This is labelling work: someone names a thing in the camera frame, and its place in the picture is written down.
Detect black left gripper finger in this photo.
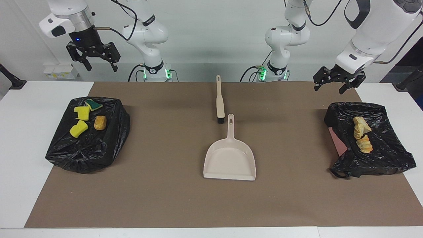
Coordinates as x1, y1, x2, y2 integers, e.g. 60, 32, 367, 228
338, 78, 366, 95
313, 67, 329, 92

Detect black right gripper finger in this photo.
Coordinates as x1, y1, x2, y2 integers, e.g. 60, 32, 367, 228
80, 56, 93, 72
107, 55, 119, 72

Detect yellow sponge piece green backing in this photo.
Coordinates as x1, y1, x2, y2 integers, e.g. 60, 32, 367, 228
84, 99, 103, 111

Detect orange-brown sponge chunk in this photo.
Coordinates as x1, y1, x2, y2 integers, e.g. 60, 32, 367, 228
94, 115, 107, 131

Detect beige hand brush black bristles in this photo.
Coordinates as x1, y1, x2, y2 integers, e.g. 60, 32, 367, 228
216, 75, 225, 124

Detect beige plastic dustpan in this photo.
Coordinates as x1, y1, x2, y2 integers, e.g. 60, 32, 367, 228
203, 114, 257, 181

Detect black trash bag pink box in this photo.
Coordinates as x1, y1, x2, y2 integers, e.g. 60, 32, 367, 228
324, 102, 417, 179

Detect black trash bag bin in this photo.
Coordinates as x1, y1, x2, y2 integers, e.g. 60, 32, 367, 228
45, 97, 130, 174

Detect white socket box yellow label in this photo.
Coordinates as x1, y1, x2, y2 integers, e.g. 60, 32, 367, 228
43, 63, 80, 80

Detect pink box under bag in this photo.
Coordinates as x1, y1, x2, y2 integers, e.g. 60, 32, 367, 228
328, 127, 348, 156

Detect dark partition panel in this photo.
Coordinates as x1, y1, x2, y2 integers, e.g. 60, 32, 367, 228
380, 36, 423, 109

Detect large brown table mat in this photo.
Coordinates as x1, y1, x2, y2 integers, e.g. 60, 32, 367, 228
24, 82, 423, 228

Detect black right base cable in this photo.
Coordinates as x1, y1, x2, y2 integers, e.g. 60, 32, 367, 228
128, 64, 146, 82

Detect black base cable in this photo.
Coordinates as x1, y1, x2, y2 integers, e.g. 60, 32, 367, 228
240, 50, 272, 82
128, 64, 146, 82

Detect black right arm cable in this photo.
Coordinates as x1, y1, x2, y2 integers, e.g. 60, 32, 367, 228
94, 0, 137, 42

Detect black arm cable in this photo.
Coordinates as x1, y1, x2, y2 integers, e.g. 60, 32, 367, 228
94, 0, 137, 42
284, 0, 423, 65

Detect black mount stand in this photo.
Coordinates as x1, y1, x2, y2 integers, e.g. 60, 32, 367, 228
393, 64, 423, 91
0, 63, 27, 90

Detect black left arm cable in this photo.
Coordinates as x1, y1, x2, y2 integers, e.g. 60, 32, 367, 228
284, 0, 423, 65

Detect black left base cable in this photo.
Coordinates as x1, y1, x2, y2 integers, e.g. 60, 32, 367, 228
240, 50, 272, 82

